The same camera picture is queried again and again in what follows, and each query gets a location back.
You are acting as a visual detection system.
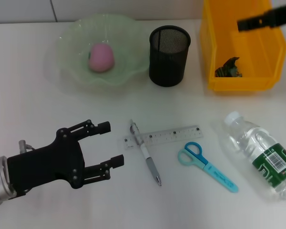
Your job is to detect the clear plastic ruler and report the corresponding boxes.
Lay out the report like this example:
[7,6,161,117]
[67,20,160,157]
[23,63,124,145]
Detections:
[123,124,205,151]

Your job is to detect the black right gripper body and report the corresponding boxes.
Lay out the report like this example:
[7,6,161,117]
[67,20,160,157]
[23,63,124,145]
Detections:
[264,2,286,28]

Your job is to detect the pink peach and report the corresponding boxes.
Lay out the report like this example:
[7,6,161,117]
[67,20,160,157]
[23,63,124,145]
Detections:
[89,43,115,72]

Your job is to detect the white grey ballpoint pen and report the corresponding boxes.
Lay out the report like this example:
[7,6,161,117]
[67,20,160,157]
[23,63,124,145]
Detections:
[129,118,163,187]

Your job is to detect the clear water bottle green label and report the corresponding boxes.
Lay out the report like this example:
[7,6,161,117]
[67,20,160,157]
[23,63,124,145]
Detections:
[224,111,286,200]

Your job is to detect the black mesh pen holder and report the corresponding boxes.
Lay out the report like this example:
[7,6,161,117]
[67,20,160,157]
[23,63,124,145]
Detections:
[149,25,192,88]

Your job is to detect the blue capped scissors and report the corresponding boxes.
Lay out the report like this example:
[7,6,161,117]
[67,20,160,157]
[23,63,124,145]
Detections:
[177,142,239,193]

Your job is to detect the yellow plastic bin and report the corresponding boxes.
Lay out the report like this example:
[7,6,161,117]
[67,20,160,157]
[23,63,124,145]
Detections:
[200,0,286,93]

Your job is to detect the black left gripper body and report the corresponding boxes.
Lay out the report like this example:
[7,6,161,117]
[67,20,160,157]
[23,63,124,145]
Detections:
[6,128,86,198]

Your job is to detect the green glass fruit plate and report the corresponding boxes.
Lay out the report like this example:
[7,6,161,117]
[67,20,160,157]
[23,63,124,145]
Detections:
[46,13,150,93]

